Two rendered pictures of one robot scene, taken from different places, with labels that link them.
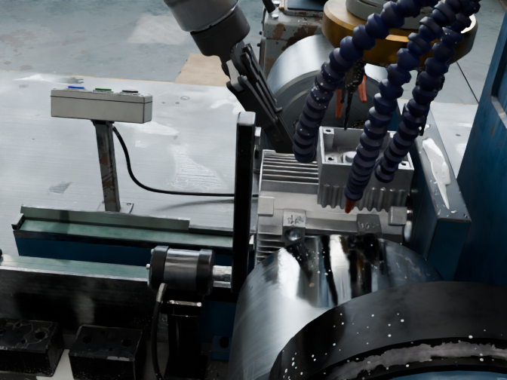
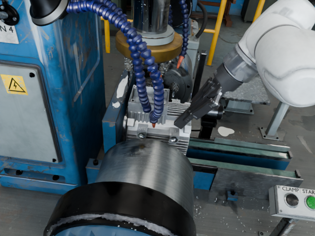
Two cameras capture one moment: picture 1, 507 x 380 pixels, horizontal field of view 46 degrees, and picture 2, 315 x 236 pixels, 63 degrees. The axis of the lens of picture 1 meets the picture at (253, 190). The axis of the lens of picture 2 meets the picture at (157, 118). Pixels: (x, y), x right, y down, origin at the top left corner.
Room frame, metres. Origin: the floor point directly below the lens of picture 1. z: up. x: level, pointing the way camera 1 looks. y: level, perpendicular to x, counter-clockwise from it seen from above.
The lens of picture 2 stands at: (1.37, -0.12, 1.60)
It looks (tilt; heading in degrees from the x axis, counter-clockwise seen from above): 39 degrees down; 180
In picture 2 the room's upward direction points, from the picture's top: 6 degrees clockwise
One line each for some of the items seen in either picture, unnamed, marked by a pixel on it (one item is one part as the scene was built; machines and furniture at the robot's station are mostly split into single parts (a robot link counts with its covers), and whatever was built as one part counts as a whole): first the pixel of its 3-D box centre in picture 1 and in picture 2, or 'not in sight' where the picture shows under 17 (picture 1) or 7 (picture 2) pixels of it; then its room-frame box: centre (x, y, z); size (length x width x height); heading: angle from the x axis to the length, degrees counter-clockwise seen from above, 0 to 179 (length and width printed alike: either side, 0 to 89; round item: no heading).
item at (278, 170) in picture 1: (324, 219); (159, 127); (0.71, -0.11, 1.02); 0.20 x 0.19 x 0.19; 89
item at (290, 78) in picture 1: (328, 99); (139, 218); (1.06, -0.14, 1.04); 0.37 x 0.25 x 0.25; 178
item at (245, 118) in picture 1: (241, 209); (197, 84); (0.58, 0.01, 1.12); 0.04 x 0.03 x 0.26; 88
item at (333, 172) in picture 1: (361, 168); (149, 104); (0.70, -0.15, 1.11); 0.12 x 0.11 x 0.07; 89
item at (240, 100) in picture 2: not in sight; (238, 94); (0.19, 0.31, 0.86); 0.27 x 0.24 x 0.12; 178
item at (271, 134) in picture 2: not in sight; (286, 99); (0.43, 0.43, 1.01); 0.08 x 0.08 x 0.42; 88
